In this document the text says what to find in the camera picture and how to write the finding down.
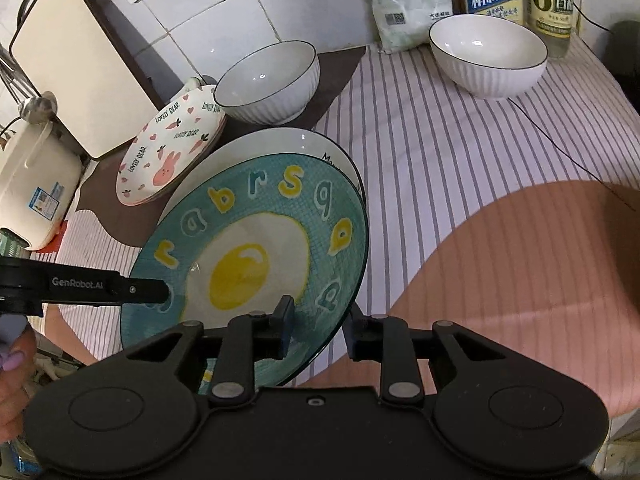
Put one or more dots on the white ribbed bowl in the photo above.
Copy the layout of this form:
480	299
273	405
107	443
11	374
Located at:
265	80
485	45

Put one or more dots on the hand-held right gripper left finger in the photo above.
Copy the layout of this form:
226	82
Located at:
286	327

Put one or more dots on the white black-rimmed plate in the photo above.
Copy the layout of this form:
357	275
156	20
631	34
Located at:
280	141

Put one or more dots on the white rice cooker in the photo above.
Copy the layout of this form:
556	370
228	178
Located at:
35	185

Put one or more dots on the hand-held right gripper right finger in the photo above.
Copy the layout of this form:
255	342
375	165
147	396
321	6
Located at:
353	335

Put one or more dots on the cream cutting board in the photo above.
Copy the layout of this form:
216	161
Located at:
85	60

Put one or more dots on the white salt bag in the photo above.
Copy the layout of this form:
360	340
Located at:
400	5

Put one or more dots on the person's left hand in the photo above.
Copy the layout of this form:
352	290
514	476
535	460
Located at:
12	375

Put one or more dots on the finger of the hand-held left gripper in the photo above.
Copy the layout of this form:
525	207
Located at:
145	290

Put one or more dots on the pink rabbit print plate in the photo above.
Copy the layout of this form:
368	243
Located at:
165	160

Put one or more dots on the purple striped tablecloth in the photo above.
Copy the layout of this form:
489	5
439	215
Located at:
450	135

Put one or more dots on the metal ladle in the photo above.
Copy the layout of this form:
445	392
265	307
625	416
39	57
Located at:
39	107

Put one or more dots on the clear vinegar bottle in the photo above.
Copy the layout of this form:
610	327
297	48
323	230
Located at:
550	10

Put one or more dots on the teal egg print plate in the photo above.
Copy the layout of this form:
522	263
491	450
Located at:
250	240

